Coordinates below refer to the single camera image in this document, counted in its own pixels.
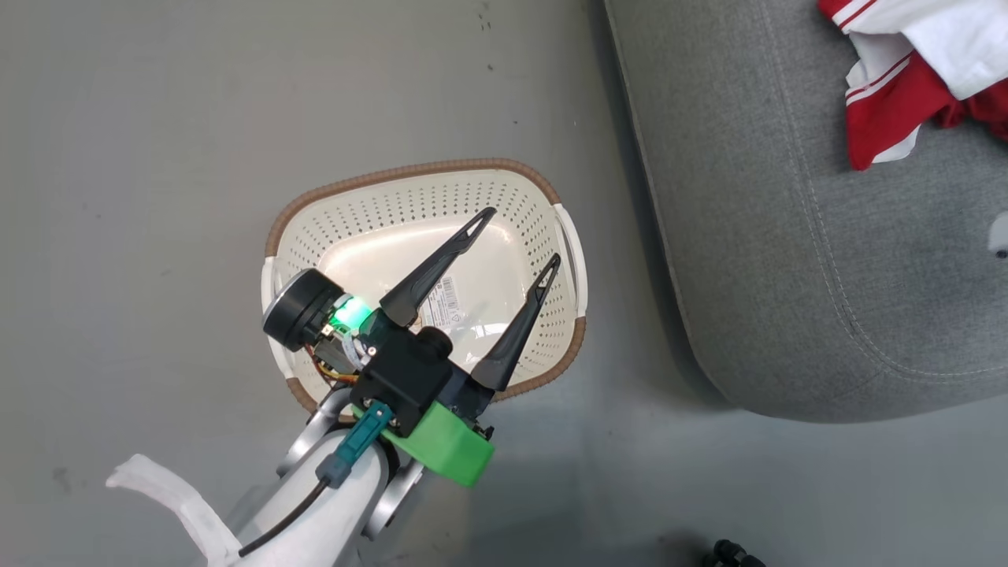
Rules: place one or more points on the white perforated laundry basket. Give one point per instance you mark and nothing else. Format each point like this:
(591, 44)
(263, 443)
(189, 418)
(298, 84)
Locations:
(370, 213)

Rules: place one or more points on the grey fabric sofa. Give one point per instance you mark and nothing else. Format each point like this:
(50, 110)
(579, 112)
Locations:
(787, 236)

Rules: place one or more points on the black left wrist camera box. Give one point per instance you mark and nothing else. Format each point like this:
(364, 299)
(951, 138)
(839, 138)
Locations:
(405, 378)

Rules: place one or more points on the white barcode sticker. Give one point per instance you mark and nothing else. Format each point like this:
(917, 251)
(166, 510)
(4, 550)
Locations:
(445, 295)

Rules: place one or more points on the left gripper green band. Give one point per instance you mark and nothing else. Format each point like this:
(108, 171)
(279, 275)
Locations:
(445, 453)

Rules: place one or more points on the white tape wrap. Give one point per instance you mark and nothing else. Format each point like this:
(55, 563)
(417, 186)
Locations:
(185, 504)

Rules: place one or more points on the red and white clothing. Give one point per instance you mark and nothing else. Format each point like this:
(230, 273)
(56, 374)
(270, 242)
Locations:
(890, 110)

